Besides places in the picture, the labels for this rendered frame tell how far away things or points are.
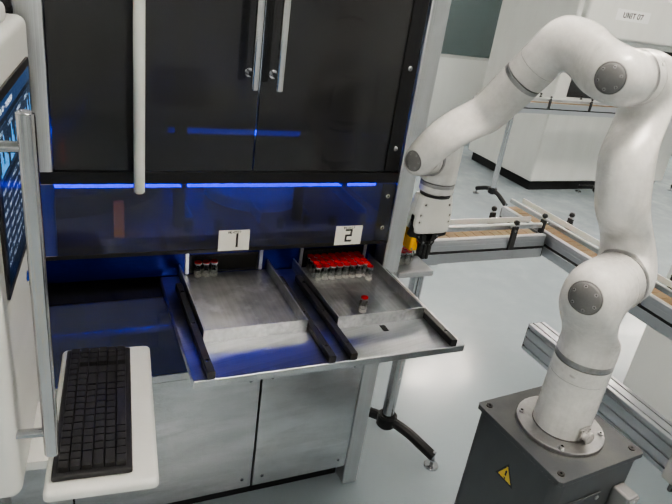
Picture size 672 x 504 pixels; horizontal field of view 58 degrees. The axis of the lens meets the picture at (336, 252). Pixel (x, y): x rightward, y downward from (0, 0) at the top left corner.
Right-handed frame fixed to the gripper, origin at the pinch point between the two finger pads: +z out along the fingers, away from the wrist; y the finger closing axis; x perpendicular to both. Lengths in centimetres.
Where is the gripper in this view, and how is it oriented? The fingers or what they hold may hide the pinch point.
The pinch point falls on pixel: (423, 249)
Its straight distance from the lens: 153.7
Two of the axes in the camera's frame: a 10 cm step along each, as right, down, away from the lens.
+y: -9.1, 0.5, -4.1
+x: 3.9, 4.3, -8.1
